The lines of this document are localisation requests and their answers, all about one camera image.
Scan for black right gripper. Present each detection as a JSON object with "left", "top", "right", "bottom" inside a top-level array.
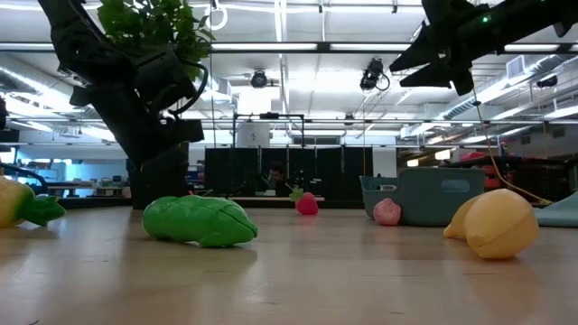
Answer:
[{"left": 388, "top": 0, "right": 498, "bottom": 98}]

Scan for green toy pepper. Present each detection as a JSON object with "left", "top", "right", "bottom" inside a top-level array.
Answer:
[{"left": 142, "top": 194, "right": 259, "bottom": 249}]

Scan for yellow toy corn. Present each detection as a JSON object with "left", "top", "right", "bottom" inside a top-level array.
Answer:
[{"left": 0, "top": 174, "right": 67, "bottom": 229}]

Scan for pink toy produce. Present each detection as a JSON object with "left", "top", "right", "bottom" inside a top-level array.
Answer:
[{"left": 373, "top": 198, "right": 403, "bottom": 228}]

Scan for red toy strawberry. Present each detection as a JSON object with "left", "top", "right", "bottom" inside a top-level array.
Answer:
[{"left": 288, "top": 187, "right": 320, "bottom": 217}]

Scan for yellow toy banana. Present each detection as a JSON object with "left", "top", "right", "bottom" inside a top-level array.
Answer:
[{"left": 443, "top": 188, "right": 541, "bottom": 260}]

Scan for green leafy plant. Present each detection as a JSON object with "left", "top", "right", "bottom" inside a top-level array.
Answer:
[{"left": 97, "top": 0, "right": 217, "bottom": 82}]

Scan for teal plastic container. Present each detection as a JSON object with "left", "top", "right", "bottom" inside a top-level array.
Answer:
[{"left": 359, "top": 167, "right": 487, "bottom": 228}]

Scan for black partition panels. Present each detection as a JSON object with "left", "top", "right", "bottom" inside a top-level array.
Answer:
[{"left": 203, "top": 144, "right": 376, "bottom": 202}]

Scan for person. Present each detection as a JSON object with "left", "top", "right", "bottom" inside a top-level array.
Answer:
[{"left": 265, "top": 161, "right": 293, "bottom": 198}]

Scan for black storage rack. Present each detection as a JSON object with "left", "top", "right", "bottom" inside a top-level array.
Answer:
[{"left": 444, "top": 155, "right": 578, "bottom": 205}]

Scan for teal cloth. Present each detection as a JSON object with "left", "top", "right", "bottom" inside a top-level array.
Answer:
[{"left": 532, "top": 190, "right": 578, "bottom": 228}]

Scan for black hanging camera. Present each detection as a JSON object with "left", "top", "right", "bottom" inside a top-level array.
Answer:
[{"left": 359, "top": 57, "right": 391, "bottom": 92}]

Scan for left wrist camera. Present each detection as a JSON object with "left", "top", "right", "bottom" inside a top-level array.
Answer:
[{"left": 157, "top": 116, "right": 206, "bottom": 144}]

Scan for black aluminium table frame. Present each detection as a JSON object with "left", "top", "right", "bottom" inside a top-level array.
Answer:
[{"left": 42, "top": 194, "right": 378, "bottom": 210}]

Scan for yellow hanging cable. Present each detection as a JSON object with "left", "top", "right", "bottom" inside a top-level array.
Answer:
[{"left": 471, "top": 88, "right": 555, "bottom": 207}]

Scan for white hanging ring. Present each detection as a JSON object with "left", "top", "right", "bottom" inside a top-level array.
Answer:
[{"left": 204, "top": 0, "right": 230, "bottom": 33}]

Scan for round black ceiling camera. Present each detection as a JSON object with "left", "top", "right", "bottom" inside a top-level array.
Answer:
[{"left": 249, "top": 69, "right": 269, "bottom": 89}]

